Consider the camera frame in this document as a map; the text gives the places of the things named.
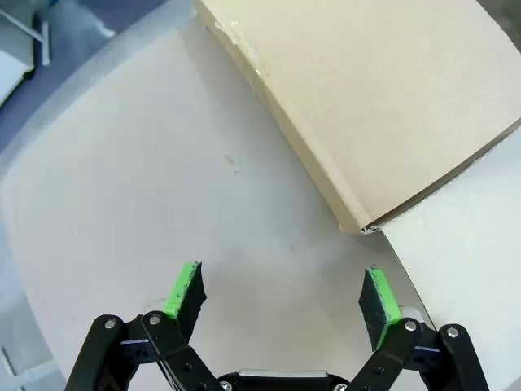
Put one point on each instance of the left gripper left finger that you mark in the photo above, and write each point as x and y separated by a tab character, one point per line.
179	293

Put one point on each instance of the white metal frame bar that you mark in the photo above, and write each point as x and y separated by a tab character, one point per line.
45	42

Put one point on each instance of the brown cardboard shipping box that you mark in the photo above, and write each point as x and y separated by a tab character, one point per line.
366	102

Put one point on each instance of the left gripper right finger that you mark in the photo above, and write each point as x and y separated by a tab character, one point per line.
380	309

